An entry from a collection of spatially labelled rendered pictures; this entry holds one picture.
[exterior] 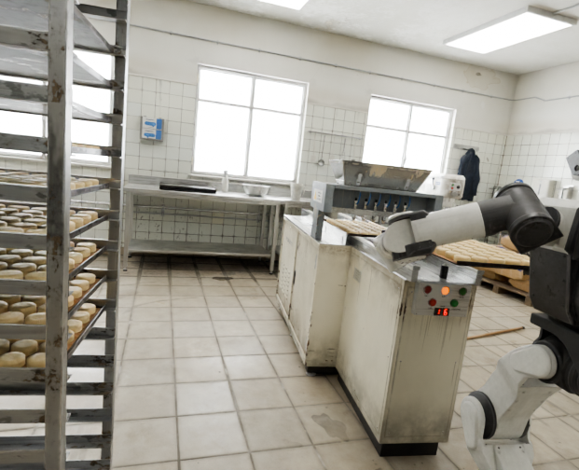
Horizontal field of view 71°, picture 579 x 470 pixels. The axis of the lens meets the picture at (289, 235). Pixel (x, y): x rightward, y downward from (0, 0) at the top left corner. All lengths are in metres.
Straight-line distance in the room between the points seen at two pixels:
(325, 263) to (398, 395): 0.83
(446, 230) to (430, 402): 1.11
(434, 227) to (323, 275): 1.36
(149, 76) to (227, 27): 1.10
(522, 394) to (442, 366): 0.61
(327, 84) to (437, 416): 4.42
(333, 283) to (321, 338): 0.34
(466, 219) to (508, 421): 0.71
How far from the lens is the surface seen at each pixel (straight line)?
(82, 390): 1.47
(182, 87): 5.20
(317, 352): 2.51
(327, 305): 2.41
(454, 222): 1.07
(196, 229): 5.22
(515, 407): 1.46
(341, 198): 2.38
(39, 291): 0.91
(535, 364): 1.29
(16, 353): 1.06
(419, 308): 1.77
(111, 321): 1.36
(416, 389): 1.96
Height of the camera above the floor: 1.24
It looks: 9 degrees down
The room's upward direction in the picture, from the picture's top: 6 degrees clockwise
